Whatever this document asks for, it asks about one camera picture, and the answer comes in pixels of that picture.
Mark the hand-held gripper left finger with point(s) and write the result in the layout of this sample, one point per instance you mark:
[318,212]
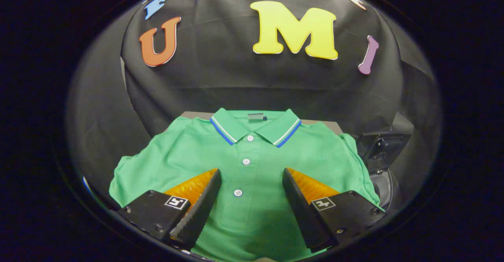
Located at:
[199,211]

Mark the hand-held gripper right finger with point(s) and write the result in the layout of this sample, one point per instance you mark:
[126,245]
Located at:
[301,211]

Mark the green polo shirt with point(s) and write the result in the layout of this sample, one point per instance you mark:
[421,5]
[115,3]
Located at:
[252,214]

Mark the dark grey washing machine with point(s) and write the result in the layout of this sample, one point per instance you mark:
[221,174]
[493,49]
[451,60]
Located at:
[384,187]

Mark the dark washing machine lid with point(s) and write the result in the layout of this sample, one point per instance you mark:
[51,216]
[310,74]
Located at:
[384,146]

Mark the beige and grey cabinet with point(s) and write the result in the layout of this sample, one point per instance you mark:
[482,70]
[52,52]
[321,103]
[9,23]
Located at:
[319,125]

